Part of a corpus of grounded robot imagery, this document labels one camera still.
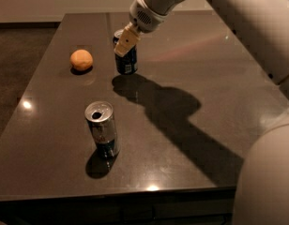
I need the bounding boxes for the orange fruit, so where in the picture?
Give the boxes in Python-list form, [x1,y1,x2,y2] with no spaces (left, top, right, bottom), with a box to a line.
[69,50,93,71]

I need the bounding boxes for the dark cabinet drawers under counter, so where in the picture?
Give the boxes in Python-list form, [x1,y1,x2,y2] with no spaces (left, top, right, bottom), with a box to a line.
[0,188,236,225]

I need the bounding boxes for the blue pepsi can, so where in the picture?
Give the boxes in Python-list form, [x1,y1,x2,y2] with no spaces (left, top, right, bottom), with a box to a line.
[112,28,139,76]

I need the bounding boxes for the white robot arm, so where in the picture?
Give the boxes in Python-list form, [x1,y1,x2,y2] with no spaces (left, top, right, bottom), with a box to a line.
[114,0,289,225]

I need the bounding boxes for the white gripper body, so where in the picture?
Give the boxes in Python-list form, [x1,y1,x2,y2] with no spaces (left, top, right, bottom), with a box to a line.
[129,0,165,33]

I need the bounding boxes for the silver red bull can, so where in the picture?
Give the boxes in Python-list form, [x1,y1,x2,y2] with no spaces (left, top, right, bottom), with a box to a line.
[84,101,120,158]

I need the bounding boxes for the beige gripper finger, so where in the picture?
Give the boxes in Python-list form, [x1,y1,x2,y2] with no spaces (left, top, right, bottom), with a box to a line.
[114,22,141,57]

